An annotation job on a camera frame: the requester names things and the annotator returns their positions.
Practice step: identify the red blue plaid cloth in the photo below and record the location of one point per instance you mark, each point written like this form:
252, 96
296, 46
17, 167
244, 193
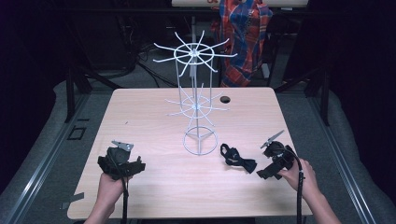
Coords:
246, 31

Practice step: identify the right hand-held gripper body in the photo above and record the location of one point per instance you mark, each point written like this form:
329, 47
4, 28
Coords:
277, 155

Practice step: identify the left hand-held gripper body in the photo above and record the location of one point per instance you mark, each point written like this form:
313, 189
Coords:
119, 157

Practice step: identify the grey tape strip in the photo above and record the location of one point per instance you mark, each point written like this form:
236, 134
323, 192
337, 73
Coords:
73, 199

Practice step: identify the person's left hand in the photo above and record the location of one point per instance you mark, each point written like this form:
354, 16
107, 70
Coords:
109, 188

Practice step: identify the person's right hand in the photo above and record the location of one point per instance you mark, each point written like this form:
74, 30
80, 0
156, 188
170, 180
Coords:
303, 179

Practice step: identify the black metal frame stand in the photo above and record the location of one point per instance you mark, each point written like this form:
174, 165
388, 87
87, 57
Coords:
71, 93
323, 96

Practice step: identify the aluminium floor rail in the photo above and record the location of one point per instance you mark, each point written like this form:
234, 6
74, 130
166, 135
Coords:
339, 168
40, 174

